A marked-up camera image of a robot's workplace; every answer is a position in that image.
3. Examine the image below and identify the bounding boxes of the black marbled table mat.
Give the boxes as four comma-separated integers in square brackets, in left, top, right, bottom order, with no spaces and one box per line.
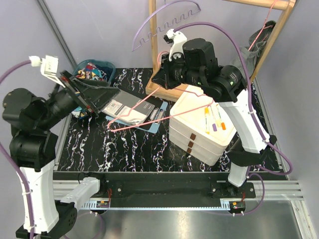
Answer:
[50,67,282,173]

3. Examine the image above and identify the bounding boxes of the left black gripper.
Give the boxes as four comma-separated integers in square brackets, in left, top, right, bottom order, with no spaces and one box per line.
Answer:
[38,68,121,128]

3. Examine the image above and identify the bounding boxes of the grey shorts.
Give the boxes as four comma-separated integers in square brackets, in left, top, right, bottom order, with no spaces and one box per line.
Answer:
[239,20,276,77]

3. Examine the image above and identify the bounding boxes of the yellow cap marker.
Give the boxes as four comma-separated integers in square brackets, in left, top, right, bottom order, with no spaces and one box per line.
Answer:
[204,107,210,134]

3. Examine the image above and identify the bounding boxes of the navy blue mesh shorts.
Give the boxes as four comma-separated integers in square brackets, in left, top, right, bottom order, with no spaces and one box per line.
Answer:
[97,65,113,76]

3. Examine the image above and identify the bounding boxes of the teal plastic bin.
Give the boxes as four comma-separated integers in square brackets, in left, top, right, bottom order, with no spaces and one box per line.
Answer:
[72,59,116,99]

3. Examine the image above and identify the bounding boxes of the colourful comic print shorts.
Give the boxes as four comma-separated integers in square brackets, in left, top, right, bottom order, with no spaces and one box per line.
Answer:
[72,63,110,118]

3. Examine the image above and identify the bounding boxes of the grey spiral notebook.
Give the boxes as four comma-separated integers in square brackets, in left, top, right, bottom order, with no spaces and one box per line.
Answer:
[102,90,155,125]

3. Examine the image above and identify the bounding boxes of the wooden clothes rack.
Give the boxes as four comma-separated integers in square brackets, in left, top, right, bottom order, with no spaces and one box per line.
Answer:
[146,0,298,105]

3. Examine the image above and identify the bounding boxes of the pink wire hanger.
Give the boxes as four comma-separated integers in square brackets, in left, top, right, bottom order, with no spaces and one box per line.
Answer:
[248,0,277,51]
[107,51,214,132]

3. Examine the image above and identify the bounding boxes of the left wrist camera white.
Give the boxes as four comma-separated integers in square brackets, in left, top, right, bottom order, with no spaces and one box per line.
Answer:
[29,55,65,88]

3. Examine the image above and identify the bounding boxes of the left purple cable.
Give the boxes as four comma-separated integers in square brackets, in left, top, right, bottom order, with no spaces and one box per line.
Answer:
[0,59,108,239]

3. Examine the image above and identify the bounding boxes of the blue clipboard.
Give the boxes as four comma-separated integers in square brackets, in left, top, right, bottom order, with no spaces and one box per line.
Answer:
[106,98,168,133]

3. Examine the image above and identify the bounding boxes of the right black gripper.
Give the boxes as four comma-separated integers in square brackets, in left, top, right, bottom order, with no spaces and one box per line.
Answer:
[153,51,204,90]

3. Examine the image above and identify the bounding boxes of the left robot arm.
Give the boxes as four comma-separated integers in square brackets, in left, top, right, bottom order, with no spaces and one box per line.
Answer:
[2,71,120,239]

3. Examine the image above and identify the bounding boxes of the white stacked trays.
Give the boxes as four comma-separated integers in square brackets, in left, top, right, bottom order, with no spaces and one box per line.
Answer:
[169,86,238,166]

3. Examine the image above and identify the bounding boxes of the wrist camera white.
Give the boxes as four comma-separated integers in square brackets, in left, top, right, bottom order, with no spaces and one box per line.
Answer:
[165,29,187,61]
[29,55,65,88]

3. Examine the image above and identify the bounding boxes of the purple cap marker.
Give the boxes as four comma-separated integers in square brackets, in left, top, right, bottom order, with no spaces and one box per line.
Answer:
[210,106,219,131]

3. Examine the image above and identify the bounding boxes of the orange cap marker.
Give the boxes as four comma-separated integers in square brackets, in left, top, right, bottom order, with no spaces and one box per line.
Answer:
[216,104,226,130]

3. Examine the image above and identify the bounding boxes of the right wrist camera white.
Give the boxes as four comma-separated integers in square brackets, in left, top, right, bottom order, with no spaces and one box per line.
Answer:
[165,29,187,61]

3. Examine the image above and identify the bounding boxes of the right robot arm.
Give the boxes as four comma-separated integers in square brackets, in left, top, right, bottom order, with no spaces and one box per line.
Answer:
[152,36,277,198]

